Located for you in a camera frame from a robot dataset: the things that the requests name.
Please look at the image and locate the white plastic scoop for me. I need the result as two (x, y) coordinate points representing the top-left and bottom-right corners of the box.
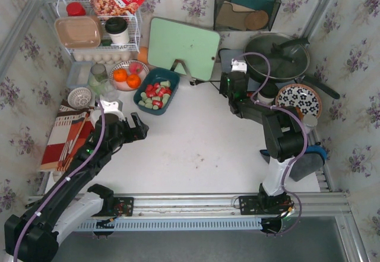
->
(90, 109), (102, 128)

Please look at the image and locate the teal storage basket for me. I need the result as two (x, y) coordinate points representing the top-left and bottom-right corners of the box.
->
(133, 68), (180, 116)

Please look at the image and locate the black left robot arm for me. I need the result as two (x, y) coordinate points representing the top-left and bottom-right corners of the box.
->
(4, 112), (149, 261)

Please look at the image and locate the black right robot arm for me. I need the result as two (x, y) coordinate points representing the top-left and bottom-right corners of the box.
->
(219, 71), (308, 214)

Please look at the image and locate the paper coffee cup black lid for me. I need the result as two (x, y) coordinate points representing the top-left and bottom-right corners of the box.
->
(257, 83), (279, 105)

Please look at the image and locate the clear storage box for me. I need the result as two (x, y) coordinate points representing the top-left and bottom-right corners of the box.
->
(66, 61), (93, 90)

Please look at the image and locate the clear glass cup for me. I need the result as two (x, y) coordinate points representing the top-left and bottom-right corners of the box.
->
(99, 80), (118, 102)

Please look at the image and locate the striped orange cloth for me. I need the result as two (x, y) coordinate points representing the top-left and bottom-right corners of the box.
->
(39, 100), (94, 172)

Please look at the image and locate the white strainer bowl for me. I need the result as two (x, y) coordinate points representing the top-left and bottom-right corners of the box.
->
(67, 87), (92, 109)

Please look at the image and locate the red capsule cluster bottom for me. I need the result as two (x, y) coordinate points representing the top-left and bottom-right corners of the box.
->
(152, 100), (163, 109)

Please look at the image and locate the red capsule cluster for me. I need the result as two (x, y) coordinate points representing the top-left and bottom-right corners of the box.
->
(152, 100), (163, 109)
(145, 84), (155, 93)

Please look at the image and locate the green tinted glass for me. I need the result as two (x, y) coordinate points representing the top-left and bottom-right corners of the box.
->
(88, 64), (108, 94)

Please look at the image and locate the red capsule cluster left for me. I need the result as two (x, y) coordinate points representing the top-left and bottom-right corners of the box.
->
(145, 84), (155, 93)

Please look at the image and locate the glass fruit plate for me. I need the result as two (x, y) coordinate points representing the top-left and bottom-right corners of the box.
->
(109, 60), (150, 91)

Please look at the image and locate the black wok pan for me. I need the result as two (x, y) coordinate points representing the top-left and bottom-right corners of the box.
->
(243, 33), (340, 99)

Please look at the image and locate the round cork coaster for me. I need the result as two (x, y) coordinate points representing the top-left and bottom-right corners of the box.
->
(244, 10), (269, 30)

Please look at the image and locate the black mesh holder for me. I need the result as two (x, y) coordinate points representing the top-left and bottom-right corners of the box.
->
(213, 0), (281, 31)

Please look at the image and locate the flower pattern plate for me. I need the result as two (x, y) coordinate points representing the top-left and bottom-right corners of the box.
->
(275, 84), (322, 119)

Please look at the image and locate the white egg tray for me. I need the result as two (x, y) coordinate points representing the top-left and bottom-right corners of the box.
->
(72, 51), (134, 65)

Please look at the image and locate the green cutting board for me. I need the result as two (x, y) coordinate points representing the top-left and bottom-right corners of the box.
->
(147, 17), (220, 81)

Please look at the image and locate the orange fruit behind board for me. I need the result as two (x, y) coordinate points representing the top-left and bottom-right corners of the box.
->
(137, 46), (148, 65)

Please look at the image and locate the blue white bottle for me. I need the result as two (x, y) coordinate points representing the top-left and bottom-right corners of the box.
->
(302, 114), (318, 134)

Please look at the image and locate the white cup on rack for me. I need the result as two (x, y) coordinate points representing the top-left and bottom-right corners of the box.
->
(104, 17), (129, 45)

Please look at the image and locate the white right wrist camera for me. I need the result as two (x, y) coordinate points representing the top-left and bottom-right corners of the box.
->
(231, 59), (247, 73)

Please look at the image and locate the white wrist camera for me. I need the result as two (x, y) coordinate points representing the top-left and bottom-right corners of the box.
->
(100, 100), (124, 118)
(231, 59), (247, 73)

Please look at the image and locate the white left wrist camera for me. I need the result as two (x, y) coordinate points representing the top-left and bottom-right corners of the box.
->
(100, 100), (124, 118)

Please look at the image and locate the black power cable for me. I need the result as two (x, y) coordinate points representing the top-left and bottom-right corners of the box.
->
(189, 48), (226, 86)

